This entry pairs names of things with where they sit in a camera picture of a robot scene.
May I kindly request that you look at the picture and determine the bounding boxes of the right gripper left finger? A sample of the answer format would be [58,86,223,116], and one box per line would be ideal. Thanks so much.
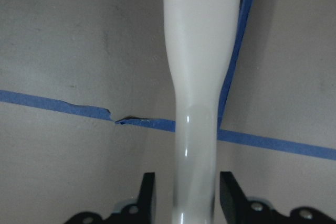
[137,172,156,223]

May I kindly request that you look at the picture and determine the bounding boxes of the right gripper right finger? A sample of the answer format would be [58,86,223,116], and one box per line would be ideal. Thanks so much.
[219,172,248,224]

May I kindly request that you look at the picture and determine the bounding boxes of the beige hand brush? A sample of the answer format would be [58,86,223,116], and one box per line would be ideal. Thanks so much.
[163,0,240,223]

